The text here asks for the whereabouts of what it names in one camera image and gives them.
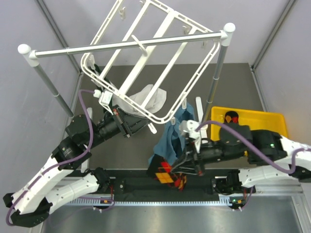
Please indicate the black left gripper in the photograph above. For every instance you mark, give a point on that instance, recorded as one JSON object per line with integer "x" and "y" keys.
{"x": 129, "y": 124}

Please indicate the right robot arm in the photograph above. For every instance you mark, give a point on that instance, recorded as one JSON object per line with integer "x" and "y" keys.
{"x": 295, "y": 166}

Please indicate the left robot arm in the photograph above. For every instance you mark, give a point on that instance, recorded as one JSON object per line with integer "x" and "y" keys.
{"x": 40, "y": 197}

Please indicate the teal blue sock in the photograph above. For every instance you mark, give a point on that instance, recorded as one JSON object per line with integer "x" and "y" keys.
{"x": 172, "y": 143}

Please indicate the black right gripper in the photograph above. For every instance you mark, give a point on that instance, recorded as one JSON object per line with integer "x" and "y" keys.
{"x": 192, "y": 155}

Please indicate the argyle sock red yellow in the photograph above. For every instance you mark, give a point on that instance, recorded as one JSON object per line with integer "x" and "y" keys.
{"x": 160, "y": 170}

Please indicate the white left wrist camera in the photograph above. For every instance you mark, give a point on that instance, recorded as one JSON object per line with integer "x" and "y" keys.
{"x": 104, "y": 97}

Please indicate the yellow plastic bin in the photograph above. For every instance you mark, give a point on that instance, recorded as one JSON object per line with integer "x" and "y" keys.
{"x": 255, "y": 119}

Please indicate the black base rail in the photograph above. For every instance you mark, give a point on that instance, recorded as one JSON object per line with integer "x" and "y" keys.
{"x": 134, "y": 185}

